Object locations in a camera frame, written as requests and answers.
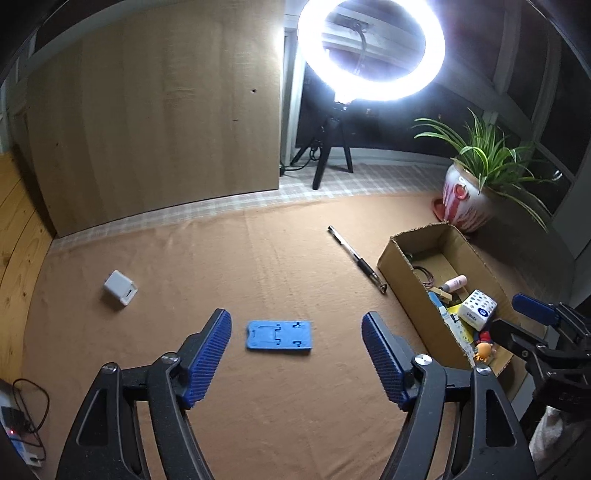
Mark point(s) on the blue plastic phone stand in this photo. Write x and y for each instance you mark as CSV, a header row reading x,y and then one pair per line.
x,y
280,340

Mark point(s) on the red saucer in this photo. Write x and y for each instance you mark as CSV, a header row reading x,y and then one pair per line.
x,y
437,208

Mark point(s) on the orange toy figure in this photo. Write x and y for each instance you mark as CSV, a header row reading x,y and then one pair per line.
x,y
485,348

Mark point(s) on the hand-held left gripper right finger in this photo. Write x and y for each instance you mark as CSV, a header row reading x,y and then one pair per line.
x,y
383,360

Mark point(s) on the wooden board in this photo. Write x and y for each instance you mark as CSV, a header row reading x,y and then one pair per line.
x,y
152,115

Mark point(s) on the white blue tissue pack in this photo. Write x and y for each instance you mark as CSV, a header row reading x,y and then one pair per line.
x,y
478,309

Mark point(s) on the red white plant pot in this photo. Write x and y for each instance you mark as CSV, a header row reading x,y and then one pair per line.
x,y
466,203

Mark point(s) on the green spider plant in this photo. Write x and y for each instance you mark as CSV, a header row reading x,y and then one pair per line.
x,y
485,157

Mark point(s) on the black tripod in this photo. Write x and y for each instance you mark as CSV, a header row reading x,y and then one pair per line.
x,y
323,157

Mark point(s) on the white door frame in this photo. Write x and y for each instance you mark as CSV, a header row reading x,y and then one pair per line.
x,y
290,101

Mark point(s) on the wooden clip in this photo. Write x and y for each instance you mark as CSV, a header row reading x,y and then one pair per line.
x,y
441,293

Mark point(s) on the pink tube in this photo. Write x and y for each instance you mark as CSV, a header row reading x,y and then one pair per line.
x,y
456,283

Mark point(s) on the yellow black card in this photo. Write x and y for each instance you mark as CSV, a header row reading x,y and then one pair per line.
x,y
469,337

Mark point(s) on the black clear pen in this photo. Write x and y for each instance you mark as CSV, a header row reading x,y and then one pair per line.
x,y
362,264

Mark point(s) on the cardboard box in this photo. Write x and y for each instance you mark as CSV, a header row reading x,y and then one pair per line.
x,y
401,272

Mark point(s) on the white power strip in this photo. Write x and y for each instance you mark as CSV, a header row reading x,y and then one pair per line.
x,y
18,445

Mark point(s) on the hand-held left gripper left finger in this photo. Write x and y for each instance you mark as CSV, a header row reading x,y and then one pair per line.
x,y
207,360

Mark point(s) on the white charger cube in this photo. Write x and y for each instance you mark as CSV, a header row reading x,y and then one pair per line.
x,y
121,290

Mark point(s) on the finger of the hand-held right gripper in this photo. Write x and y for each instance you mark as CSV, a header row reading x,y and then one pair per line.
x,y
515,334
535,308

